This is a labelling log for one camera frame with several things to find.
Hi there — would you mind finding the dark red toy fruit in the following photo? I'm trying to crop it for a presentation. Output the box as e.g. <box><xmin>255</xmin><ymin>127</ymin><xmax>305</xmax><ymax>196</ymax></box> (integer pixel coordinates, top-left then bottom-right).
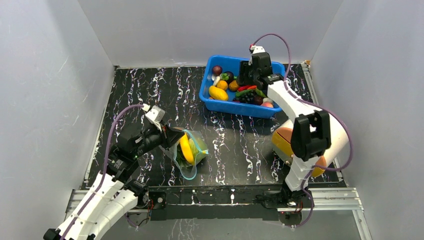
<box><xmin>252</xmin><ymin>95</ymin><xmax>264</xmax><ymax>106</ymax></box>

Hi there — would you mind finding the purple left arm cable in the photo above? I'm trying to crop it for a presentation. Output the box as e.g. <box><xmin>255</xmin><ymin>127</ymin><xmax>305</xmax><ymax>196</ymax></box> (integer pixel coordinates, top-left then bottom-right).
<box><xmin>59</xmin><ymin>103</ymin><xmax>147</xmax><ymax>240</ymax></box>

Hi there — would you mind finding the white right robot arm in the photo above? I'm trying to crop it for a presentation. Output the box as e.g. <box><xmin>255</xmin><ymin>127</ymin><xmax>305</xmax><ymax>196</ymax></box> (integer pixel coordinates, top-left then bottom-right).
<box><xmin>237</xmin><ymin>51</ymin><xmax>332</xmax><ymax>207</ymax></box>

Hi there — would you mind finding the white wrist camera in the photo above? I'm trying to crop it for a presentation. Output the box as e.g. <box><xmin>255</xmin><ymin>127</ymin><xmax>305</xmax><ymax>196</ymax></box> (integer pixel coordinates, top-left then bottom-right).
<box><xmin>145</xmin><ymin>105</ymin><xmax>166</xmax><ymax>132</ymax></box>
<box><xmin>248</xmin><ymin>44</ymin><xmax>266</xmax><ymax>65</ymax></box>

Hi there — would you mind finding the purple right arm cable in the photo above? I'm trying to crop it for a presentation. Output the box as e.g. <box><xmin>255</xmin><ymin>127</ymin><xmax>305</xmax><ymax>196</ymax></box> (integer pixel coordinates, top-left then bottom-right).
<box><xmin>251</xmin><ymin>33</ymin><xmax>354</xmax><ymax>228</ymax></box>

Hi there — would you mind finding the green toy bean pod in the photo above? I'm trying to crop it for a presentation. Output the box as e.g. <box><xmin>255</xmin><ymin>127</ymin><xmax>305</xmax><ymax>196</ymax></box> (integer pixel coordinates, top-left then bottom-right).
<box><xmin>235</xmin><ymin>88</ymin><xmax>267</xmax><ymax>98</ymax></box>

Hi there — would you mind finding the blue plastic bin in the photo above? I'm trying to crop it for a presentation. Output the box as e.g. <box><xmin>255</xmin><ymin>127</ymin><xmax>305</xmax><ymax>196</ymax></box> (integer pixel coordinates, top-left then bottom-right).
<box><xmin>199</xmin><ymin>55</ymin><xmax>282</xmax><ymax>119</ymax></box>

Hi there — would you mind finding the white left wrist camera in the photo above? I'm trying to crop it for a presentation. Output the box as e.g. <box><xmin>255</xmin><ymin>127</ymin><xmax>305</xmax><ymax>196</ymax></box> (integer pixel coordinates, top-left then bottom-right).
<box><xmin>145</xmin><ymin>105</ymin><xmax>166</xmax><ymax>132</ymax></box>

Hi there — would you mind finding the dark purple toy plum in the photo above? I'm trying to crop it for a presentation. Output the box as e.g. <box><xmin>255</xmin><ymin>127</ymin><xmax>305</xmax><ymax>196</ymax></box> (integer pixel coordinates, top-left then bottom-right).
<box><xmin>221</xmin><ymin>71</ymin><xmax>234</xmax><ymax>84</ymax></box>

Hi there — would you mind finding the yellow toy banana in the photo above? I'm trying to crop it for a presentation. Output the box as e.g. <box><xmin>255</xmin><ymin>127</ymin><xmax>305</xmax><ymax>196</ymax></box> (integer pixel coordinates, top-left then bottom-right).
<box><xmin>179</xmin><ymin>133</ymin><xmax>195</xmax><ymax>165</ymax></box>

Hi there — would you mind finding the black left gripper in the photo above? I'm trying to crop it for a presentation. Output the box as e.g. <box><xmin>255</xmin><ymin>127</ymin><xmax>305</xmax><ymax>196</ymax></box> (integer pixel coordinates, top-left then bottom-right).
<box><xmin>133</xmin><ymin>120</ymin><xmax>185</xmax><ymax>158</ymax></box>

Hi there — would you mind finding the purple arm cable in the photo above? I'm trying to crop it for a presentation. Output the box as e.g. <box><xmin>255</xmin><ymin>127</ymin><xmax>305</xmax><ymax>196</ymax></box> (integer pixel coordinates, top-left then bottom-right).
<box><xmin>59</xmin><ymin>103</ymin><xmax>147</xmax><ymax>240</ymax></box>
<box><xmin>251</xmin><ymin>33</ymin><xmax>354</xmax><ymax>228</ymax></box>

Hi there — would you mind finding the clear zip top bag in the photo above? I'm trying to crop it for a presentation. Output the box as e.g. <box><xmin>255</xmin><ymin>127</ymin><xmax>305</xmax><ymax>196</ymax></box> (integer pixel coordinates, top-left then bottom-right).
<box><xmin>159</xmin><ymin>127</ymin><xmax>209</xmax><ymax>181</ymax></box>

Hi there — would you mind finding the pink toy peach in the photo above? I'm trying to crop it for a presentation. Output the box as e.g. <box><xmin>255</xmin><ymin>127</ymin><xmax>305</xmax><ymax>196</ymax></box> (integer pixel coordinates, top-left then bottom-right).
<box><xmin>261</xmin><ymin>101</ymin><xmax>274</xmax><ymax>108</ymax></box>

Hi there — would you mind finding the brown toy kiwi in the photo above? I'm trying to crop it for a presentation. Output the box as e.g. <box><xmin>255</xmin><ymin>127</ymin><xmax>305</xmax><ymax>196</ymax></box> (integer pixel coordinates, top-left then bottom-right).
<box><xmin>228</xmin><ymin>80</ymin><xmax>240</xmax><ymax>92</ymax></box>

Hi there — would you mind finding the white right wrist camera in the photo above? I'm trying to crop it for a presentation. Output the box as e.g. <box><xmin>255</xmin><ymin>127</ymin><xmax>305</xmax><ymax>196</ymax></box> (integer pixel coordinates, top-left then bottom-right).
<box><xmin>248</xmin><ymin>44</ymin><xmax>266</xmax><ymax>65</ymax></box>

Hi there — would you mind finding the black front rail frame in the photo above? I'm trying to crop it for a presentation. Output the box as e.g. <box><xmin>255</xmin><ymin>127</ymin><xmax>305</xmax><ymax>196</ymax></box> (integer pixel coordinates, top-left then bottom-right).
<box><xmin>67</xmin><ymin>183</ymin><xmax>365</xmax><ymax>229</ymax></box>

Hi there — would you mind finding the red toy chili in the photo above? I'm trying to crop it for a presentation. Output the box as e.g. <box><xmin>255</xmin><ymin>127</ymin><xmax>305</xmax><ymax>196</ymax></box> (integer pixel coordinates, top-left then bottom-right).
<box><xmin>237</xmin><ymin>85</ymin><xmax>257</xmax><ymax>92</ymax></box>

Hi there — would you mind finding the green toy pea cluster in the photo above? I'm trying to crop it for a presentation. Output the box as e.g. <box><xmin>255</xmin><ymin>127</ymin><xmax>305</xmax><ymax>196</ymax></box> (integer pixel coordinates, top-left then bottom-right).
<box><xmin>220</xmin><ymin>73</ymin><xmax>229</xmax><ymax>81</ymax></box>

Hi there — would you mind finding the green toy cabbage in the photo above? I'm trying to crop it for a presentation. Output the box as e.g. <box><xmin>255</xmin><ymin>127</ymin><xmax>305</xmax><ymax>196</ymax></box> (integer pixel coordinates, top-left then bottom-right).
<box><xmin>189</xmin><ymin>138</ymin><xmax>209</xmax><ymax>162</ymax></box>

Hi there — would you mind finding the yellow toy mango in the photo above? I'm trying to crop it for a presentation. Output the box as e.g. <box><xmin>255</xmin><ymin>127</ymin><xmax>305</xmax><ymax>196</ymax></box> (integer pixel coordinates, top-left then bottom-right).
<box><xmin>208</xmin><ymin>85</ymin><xmax>229</xmax><ymax>101</ymax></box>

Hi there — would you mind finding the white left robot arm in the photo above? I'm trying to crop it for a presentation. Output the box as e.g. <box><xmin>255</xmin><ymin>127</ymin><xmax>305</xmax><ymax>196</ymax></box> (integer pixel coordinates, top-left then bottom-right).
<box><xmin>43</xmin><ymin>123</ymin><xmax>186</xmax><ymax>240</ymax></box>

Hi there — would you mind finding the small orange toy fruit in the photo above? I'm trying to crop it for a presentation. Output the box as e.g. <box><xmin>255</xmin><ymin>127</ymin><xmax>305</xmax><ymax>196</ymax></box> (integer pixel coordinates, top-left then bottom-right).
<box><xmin>215</xmin><ymin>80</ymin><xmax>229</xmax><ymax>91</ymax></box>

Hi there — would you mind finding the black toy grape bunch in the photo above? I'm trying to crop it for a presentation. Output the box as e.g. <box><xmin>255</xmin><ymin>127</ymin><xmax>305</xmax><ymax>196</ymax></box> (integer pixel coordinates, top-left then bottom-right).
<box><xmin>232</xmin><ymin>93</ymin><xmax>256</xmax><ymax>104</ymax></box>

